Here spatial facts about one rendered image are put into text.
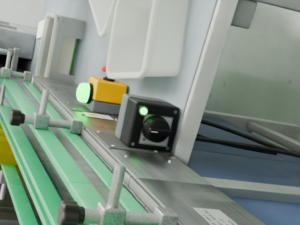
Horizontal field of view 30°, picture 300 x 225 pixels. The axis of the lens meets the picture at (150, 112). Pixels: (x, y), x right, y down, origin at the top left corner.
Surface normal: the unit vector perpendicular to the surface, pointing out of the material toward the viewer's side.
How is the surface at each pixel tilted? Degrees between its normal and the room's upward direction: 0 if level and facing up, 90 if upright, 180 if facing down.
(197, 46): 0
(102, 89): 90
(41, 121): 90
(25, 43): 90
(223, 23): 90
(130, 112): 0
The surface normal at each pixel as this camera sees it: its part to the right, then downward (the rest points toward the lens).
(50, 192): 0.21, -0.97
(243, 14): 0.30, 0.36
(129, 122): -0.92, -0.14
